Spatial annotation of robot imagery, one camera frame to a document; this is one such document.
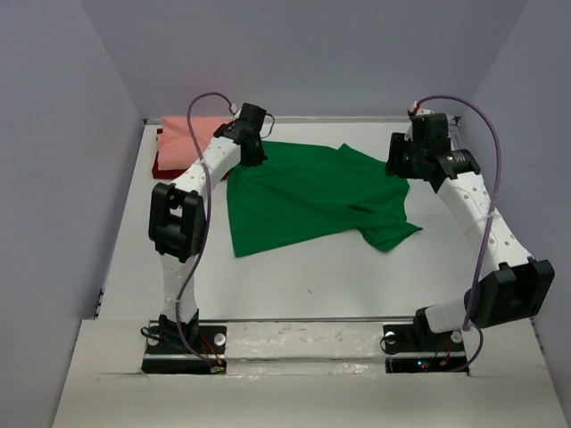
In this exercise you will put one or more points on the green t-shirt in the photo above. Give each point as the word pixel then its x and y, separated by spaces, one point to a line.
pixel 303 192

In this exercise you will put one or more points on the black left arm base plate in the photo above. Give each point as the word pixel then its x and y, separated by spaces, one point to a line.
pixel 169 356

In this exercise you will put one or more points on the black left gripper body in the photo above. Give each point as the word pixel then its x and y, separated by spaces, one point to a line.
pixel 258 155

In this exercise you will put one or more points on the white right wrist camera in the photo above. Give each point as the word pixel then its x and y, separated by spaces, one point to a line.
pixel 416 109

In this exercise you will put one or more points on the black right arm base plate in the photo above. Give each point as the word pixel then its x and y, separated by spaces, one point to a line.
pixel 409 352

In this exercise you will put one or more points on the pink folded t-shirt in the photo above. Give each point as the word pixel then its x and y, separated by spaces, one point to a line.
pixel 175 130

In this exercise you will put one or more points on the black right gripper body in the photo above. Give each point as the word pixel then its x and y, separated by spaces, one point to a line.
pixel 404 157

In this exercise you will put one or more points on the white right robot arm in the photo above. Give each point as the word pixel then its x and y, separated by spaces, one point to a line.
pixel 511 284

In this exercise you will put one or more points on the dark red folded t-shirt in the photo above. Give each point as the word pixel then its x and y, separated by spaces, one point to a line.
pixel 160 171

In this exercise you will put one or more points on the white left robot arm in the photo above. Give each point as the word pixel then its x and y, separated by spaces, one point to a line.
pixel 180 216

